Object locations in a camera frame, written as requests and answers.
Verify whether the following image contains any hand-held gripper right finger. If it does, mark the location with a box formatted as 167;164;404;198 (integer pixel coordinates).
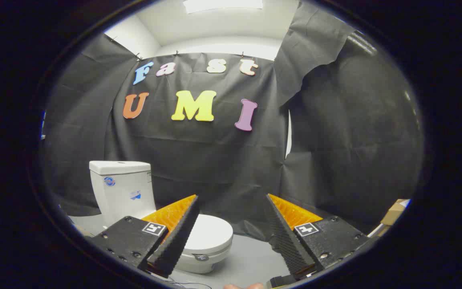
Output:
264;193;376;281

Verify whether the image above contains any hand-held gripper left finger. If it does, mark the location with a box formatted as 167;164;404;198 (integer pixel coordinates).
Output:
89;195;200;278

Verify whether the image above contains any white toilet lid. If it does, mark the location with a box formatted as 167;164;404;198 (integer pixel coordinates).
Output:
184;214;234;255

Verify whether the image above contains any white ceramic toilet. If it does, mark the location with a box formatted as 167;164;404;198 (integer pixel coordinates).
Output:
89;161;234;274

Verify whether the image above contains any white toilet tank cover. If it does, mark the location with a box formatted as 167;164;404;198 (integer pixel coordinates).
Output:
89;161;152;175

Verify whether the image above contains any black backdrop cloth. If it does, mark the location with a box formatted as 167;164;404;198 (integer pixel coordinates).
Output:
41;0;424;241

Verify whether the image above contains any cardboard box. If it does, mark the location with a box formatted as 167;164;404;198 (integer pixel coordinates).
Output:
380;199;411;226

